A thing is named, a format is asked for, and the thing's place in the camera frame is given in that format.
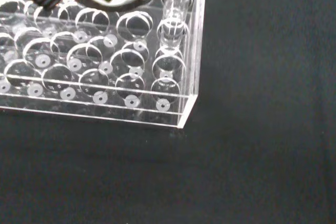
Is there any clear glass test tube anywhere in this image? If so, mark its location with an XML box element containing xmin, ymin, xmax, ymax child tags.
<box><xmin>160</xmin><ymin>0</ymin><xmax>196</xmax><ymax>48</ymax></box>

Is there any clear acrylic test tube rack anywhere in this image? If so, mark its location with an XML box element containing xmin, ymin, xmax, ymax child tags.
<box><xmin>0</xmin><ymin>0</ymin><xmax>207</xmax><ymax>130</ymax></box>

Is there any black bench cloth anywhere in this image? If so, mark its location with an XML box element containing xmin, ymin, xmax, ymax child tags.
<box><xmin>0</xmin><ymin>0</ymin><xmax>336</xmax><ymax>224</ymax></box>

